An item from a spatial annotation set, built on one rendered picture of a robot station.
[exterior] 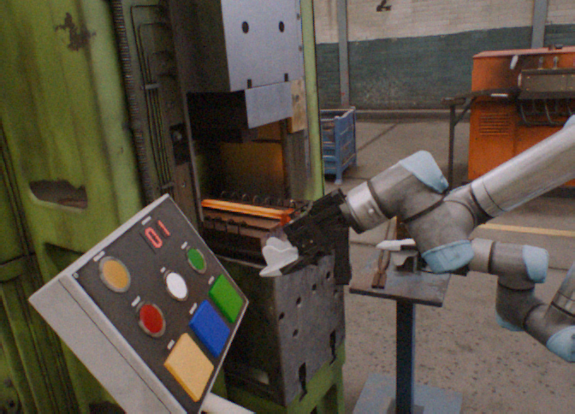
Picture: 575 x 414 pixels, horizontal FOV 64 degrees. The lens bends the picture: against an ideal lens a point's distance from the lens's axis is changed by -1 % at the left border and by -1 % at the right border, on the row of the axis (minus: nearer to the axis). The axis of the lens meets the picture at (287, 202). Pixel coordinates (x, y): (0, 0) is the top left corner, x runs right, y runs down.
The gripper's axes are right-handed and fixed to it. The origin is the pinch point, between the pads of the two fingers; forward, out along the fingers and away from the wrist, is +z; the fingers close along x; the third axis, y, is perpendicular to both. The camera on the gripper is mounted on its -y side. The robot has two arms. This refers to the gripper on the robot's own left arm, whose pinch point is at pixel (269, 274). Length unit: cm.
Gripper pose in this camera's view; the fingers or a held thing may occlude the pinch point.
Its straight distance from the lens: 86.7
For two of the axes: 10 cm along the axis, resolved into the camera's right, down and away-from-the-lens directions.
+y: -5.6, -8.1, -1.9
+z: -8.2, 4.9, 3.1
